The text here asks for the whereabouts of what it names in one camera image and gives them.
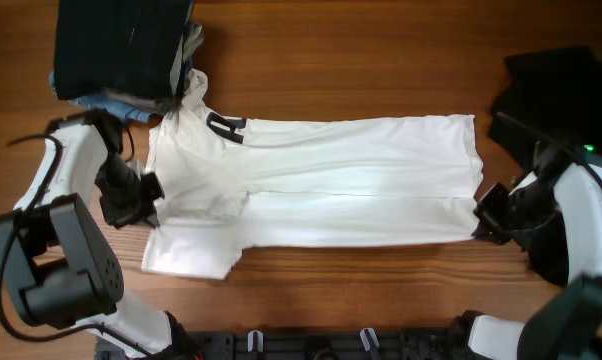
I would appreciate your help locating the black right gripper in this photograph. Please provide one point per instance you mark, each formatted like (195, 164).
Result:
(488, 222)

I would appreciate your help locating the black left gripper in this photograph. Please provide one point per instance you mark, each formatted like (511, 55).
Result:
(146, 212)

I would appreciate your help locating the white Puma t-shirt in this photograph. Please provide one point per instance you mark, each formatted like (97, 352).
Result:
(235, 183)

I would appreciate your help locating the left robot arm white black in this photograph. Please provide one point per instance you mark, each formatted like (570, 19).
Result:
(58, 274)

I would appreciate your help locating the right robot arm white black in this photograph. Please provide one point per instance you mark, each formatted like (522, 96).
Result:
(555, 216)

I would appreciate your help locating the folded blue jeans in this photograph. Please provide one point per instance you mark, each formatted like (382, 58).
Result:
(125, 107)

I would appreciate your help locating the black garment pile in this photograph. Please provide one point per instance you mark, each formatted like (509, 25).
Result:
(550, 115)

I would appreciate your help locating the folded dark navy garment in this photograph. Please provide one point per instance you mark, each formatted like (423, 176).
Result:
(133, 46)

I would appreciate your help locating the folded grey garment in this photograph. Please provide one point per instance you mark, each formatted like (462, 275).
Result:
(195, 38)

